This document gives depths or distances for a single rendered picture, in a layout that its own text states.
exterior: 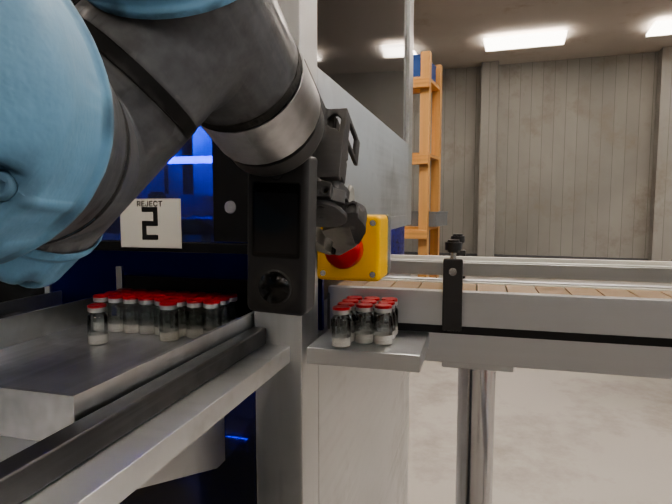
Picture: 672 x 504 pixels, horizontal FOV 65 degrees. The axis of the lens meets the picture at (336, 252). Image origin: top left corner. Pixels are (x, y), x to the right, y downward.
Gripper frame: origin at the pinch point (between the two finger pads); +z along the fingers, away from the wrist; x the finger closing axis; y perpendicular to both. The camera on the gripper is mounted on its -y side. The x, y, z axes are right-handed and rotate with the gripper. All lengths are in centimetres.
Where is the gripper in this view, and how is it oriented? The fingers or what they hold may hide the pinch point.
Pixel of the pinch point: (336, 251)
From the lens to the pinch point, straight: 52.8
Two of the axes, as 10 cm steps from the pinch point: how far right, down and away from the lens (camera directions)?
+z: 2.4, 3.4, 9.1
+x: -9.6, -0.2, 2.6
